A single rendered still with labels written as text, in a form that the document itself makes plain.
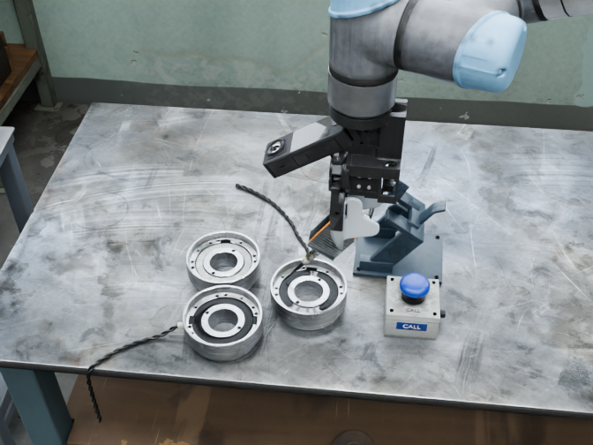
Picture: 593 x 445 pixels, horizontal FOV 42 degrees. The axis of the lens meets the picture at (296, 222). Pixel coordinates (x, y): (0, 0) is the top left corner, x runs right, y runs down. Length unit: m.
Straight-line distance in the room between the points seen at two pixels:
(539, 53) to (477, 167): 1.40
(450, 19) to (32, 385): 0.76
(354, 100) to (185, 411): 0.66
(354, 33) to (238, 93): 2.04
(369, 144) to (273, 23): 1.79
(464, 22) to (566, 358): 0.50
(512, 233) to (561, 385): 0.28
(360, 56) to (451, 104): 2.00
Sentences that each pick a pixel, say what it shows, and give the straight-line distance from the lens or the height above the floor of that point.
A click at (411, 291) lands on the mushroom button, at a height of 0.87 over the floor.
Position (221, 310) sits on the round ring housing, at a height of 0.83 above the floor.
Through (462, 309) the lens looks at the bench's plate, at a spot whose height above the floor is 0.80.
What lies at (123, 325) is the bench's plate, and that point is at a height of 0.80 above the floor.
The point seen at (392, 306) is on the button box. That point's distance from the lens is 1.02.
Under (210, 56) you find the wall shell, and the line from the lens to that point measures 2.74.
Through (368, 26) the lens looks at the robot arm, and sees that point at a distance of 0.77.
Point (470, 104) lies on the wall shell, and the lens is 2.78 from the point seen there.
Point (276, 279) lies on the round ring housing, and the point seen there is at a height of 0.83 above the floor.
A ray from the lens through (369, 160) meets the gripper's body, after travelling 0.88.
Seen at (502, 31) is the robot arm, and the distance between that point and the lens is 0.75.
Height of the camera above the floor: 1.61
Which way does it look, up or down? 43 degrees down
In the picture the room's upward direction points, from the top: straight up
